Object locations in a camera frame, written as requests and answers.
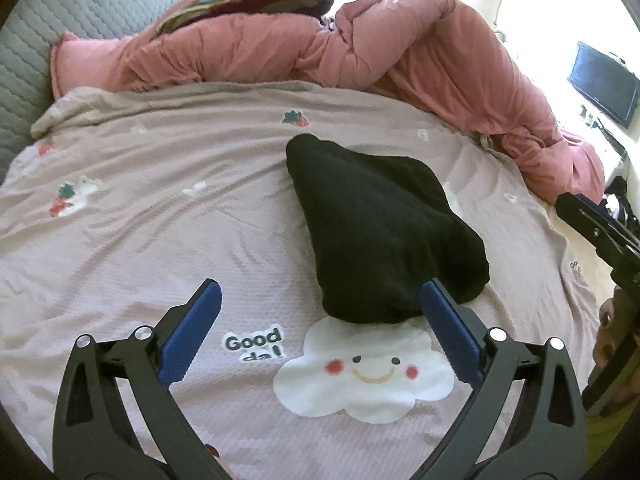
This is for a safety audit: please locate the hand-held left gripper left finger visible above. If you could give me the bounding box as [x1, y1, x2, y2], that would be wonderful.
[51, 277, 223, 480]

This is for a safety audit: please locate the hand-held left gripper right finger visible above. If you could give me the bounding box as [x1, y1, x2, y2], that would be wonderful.
[420, 280, 586, 480]

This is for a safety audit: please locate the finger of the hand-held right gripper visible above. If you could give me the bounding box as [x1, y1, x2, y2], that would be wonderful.
[574, 192, 640, 242]
[555, 194, 640, 267]

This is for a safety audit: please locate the black sweater with orange cuffs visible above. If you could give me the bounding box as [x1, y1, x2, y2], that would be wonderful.
[285, 132, 491, 325]

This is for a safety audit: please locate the person's right hand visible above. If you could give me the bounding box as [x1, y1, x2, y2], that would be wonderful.
[592, 297, 619, 366]

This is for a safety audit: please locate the person's left hand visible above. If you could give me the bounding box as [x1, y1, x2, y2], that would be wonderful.
[202, 442, 237, 480]

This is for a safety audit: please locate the dark bundle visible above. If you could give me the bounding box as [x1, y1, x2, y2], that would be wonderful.
[602, 175, 638, 221]

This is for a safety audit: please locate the pale pink printed bed sheet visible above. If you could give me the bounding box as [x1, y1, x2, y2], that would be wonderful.
[0, 80, 601, 480]

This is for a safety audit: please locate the black monitor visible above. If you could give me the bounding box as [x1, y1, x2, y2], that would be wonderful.
[566, 40, 640, 131]

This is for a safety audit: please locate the pink comforter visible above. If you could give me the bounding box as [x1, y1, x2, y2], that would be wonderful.
[49, 0, 607, 206]

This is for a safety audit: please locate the grey quilted headboard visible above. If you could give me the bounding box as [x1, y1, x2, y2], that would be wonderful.
[0, 0, 196, 181]

